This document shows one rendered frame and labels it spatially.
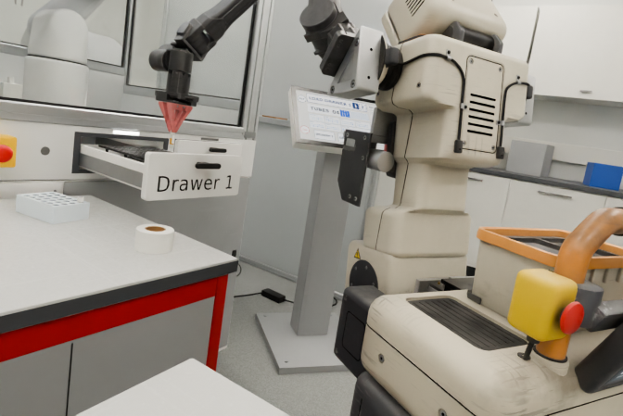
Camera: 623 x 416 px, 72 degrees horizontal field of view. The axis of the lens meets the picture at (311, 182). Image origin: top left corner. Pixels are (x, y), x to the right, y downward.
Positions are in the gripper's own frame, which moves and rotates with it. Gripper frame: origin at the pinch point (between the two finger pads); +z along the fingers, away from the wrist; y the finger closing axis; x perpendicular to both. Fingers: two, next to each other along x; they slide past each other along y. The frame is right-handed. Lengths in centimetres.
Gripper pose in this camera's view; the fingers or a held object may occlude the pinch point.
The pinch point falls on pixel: (172, 129)
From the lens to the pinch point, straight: 118.0
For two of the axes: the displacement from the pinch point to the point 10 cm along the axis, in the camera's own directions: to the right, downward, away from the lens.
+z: -1.6, 9.8, 1.1
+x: 5.7, 0.0, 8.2
